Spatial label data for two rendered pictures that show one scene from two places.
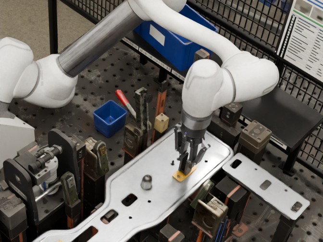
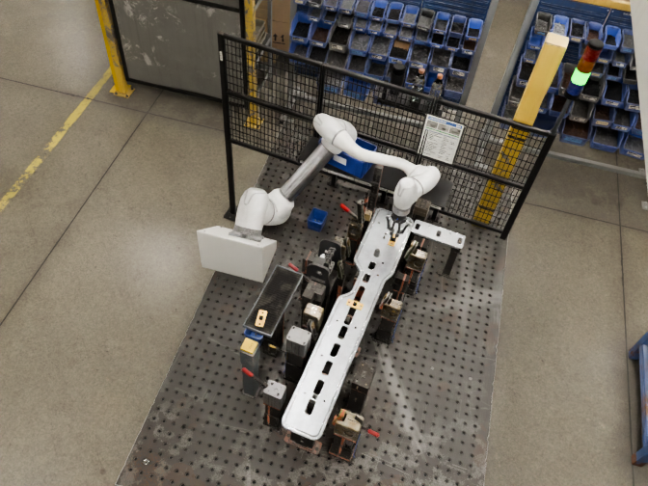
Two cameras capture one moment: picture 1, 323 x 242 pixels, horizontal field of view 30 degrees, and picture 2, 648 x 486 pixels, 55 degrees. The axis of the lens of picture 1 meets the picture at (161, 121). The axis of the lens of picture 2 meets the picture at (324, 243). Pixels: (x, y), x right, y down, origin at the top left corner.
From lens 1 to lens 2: 1.55 m
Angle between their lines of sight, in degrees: 13
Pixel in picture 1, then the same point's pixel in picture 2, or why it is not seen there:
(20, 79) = (266, 213)
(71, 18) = (210, 145)
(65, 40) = (215, 164)
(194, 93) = (405, 198)
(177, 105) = (350, 198)
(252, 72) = (428, 176)
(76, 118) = (293, 226)
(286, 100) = not seen: hidden behind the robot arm
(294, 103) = not seen: hidden behind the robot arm
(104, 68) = not seen: hidden behind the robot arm
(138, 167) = (366, 246)
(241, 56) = (418, 169)
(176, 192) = (393, 253)
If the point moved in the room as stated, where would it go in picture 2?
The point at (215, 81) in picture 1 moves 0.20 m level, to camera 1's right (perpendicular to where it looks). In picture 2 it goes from (415, 188) to (453, 183)
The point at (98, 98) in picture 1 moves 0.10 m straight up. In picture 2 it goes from (299, 208) to (300, 197)
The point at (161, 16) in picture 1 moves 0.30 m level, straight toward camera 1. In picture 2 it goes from (363, 155) to (382, 199)
